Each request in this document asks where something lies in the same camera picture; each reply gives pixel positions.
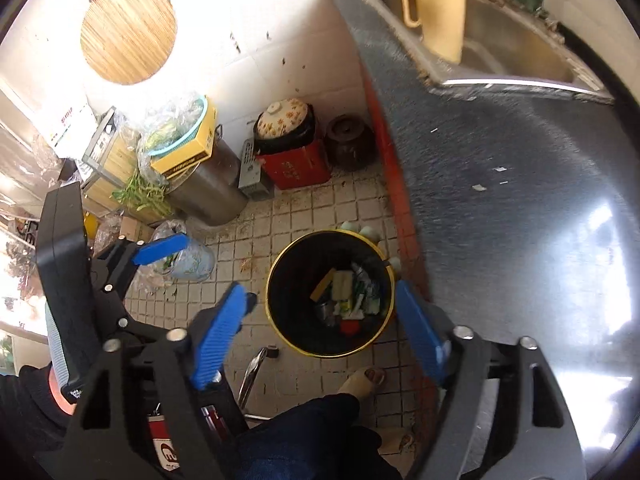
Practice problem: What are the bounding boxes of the brown clay jar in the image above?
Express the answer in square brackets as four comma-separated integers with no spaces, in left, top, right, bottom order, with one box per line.
[325,114,377,172]

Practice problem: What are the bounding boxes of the yellow plastic pitcher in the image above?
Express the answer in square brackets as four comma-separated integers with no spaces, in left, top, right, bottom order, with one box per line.
[400,0,468,66]

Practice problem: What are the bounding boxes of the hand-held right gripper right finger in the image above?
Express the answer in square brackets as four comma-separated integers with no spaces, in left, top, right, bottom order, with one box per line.
[395,280,588,480]

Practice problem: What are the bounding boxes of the bamboo slat crate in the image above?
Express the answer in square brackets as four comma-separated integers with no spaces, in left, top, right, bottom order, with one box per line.
[82,110,151,221]

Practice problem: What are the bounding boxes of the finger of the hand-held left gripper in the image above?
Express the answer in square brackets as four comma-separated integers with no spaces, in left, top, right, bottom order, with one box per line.
[92,234,190,311]
[117,310,173,346]

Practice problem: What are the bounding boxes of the chrome metal chair leg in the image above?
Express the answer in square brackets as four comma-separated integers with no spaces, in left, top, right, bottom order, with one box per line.
[237,344,280,411]

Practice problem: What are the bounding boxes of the yellow cardboard box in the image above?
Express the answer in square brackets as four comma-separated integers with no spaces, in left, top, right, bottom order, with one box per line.
[150,97,219,177]

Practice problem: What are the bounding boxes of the stainless steel pot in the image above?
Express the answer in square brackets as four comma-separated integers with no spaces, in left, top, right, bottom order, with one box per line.
[167,135,249,227]

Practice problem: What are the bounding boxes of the white printed paper box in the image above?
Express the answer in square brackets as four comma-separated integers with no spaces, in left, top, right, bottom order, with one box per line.
[47,101,98,161]

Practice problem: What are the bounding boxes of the pale round lumps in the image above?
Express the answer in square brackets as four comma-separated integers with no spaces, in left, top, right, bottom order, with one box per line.
[340,221,401,268]

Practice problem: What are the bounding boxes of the person's left forearm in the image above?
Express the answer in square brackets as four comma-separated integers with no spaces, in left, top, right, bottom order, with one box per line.
[0,365,76,466]

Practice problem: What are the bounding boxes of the grey metal box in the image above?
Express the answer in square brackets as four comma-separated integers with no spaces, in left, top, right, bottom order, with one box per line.
[238,139,275,202]

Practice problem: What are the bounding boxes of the teal basket in plastic bag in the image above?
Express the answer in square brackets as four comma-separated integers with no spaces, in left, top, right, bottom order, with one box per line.
[135,91,210,161]

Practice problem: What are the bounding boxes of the person's foot in slipper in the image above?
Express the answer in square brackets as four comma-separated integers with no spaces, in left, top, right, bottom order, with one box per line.
[337,366,387,401]

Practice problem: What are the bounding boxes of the stainless steel sink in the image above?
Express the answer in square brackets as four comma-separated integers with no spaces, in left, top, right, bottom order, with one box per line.
[367,0,616,106]

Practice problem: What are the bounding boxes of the black pot with flowered lid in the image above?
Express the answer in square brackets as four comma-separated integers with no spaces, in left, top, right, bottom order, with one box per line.
[252,99,317,157]

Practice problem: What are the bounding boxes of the clear plastic bag with vegetables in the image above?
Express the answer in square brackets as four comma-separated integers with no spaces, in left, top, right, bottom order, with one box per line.
[150,220,217,283]

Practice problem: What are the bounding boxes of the black trash bin yellow rim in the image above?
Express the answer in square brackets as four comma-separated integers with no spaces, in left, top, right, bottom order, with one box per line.
[265,229,399,357]

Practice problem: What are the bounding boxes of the bunch of green beans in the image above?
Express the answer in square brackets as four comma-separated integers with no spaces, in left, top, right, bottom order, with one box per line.
[111,170,172,217]

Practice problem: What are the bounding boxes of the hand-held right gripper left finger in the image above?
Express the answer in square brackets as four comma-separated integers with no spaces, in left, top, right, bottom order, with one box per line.
[60,282,258,480]

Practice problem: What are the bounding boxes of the green wet wipes packet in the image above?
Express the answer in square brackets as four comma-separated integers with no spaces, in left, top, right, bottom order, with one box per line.
[352,280,381,318]

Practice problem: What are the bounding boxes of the round bamboo board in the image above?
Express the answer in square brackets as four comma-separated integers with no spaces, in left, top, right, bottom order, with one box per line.
[80,0,177,84]

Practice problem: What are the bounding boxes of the person's leg in blue jeans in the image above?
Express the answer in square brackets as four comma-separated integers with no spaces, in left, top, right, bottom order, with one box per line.
[220,392,403,480]

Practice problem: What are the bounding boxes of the red canister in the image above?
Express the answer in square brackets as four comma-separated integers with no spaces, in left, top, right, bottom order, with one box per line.
[149,404,231,480]

